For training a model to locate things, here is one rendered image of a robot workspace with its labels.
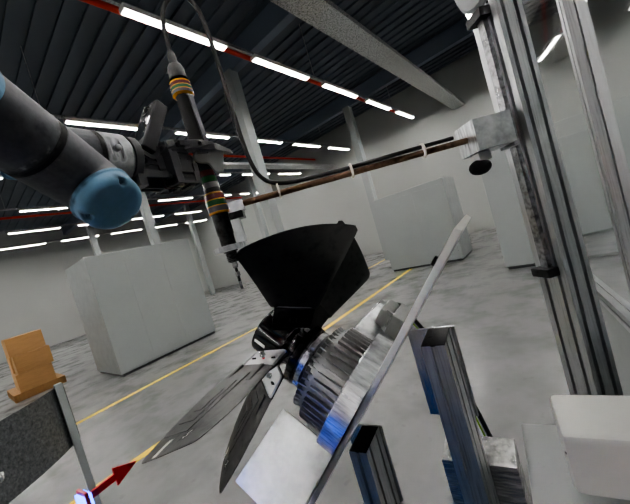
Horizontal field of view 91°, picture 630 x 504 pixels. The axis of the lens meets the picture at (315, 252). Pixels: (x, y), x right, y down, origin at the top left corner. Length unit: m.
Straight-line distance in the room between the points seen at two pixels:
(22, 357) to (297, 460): 8.17
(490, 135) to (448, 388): 0.53
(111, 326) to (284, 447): 6.20
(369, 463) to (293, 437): 0.21
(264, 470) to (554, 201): 0.82
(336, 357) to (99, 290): 6.28
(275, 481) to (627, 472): 0.58
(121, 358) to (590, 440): 6.63
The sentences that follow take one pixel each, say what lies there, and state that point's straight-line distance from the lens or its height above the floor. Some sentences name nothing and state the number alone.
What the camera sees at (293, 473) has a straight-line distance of 0.72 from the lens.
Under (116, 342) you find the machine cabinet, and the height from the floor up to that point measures 0.63.
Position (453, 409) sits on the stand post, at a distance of 0.70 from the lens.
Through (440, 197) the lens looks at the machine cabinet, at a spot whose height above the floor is 1.52.
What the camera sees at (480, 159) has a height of 1.47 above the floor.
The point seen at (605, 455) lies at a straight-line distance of 0.75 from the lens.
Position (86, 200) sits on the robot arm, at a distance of 0.43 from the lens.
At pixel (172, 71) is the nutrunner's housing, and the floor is 1.81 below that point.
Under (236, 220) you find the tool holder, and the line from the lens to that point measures 0.67.
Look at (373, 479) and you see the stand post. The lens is 0.87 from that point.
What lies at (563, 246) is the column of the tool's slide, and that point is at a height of 1.23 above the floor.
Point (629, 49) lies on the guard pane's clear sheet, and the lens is 0.75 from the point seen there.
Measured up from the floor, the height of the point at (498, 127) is 1.52.
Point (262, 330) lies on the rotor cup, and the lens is 0.75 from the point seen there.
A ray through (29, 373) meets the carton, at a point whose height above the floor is 0.45.
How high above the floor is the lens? 1.40
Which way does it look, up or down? 2 degrees down
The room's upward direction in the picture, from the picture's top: 16 degrees counter-clockwise
